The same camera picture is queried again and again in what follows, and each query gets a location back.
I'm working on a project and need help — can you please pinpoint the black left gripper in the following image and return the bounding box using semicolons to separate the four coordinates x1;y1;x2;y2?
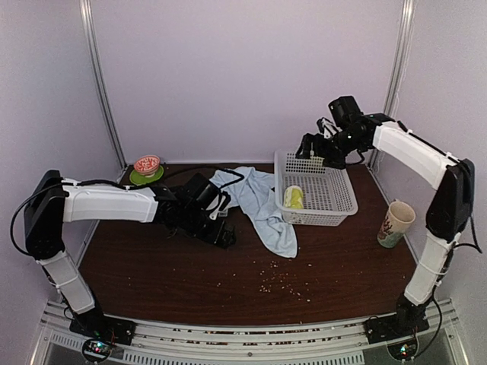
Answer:
180;206;236;249

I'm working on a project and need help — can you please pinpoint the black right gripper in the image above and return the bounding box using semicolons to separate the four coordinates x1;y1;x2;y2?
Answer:
295;128;364;169

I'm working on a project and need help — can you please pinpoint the green patterned towel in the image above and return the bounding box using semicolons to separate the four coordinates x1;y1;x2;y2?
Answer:
283;186;304;209

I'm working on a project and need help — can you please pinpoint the white plastic basket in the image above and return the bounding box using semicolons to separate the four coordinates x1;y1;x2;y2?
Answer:
274;151;358;227

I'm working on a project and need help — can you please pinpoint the light blue towel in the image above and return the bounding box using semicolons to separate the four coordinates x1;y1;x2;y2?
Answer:
210;167;298;259

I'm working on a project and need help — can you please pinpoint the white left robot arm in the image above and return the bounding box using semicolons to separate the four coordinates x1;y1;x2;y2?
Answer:
16;170;236;338

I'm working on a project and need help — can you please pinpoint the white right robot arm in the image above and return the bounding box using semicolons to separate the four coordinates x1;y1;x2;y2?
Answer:
295;96;475;336

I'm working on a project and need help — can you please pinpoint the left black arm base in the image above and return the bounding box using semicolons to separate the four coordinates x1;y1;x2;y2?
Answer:
69;300;136;345

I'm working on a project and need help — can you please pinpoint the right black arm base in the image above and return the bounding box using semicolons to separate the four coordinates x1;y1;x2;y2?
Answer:
364;294;431;344

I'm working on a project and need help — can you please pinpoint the red patterned bowl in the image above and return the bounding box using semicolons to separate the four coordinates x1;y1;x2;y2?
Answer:
134;155;161;178

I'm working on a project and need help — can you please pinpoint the green plate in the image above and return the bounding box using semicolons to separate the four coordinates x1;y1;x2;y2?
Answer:
129;165;164;186

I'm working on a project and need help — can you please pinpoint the beige patterned mug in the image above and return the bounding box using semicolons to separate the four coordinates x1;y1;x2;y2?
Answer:
377;200;416;249

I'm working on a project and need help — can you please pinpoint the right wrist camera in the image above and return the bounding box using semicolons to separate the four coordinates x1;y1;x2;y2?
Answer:
317;117;339;139

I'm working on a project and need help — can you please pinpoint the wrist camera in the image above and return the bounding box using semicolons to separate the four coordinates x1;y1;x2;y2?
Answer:
206;192;231;221
317;117;339;139

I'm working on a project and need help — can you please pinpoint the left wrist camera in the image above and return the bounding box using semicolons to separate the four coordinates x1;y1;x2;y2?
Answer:
206;192;231;221

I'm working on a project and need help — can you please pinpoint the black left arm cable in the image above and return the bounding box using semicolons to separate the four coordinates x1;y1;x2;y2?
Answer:
113;169;244;191

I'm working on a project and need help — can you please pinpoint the right aluminium frame post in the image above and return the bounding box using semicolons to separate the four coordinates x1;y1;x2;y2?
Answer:
368;0;415;170

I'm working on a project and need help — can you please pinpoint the aluminium frame post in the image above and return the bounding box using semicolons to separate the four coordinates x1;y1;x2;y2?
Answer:
368;0;415;170
79;0;128;169

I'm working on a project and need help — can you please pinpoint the aluminium front rail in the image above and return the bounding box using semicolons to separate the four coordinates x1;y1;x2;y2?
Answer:
32;300;471;365

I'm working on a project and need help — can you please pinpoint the left aluminium frame post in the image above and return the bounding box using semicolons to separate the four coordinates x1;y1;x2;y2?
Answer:
79;0;128;169

